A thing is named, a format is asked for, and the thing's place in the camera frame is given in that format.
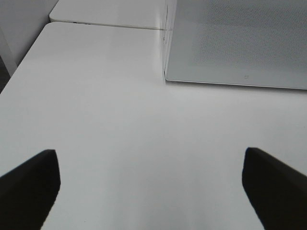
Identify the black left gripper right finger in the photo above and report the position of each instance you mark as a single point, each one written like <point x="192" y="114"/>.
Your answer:
<point x="276" y="191"/>

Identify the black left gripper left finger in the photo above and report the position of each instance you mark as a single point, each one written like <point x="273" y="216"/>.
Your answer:
<point x="29" y="191"/>

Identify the white microwave door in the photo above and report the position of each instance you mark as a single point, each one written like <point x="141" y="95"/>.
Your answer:
<point x="238" y="42"/>

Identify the white adjacent table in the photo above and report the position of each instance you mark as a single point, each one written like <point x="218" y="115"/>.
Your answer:
<point x="143" y="14"/>

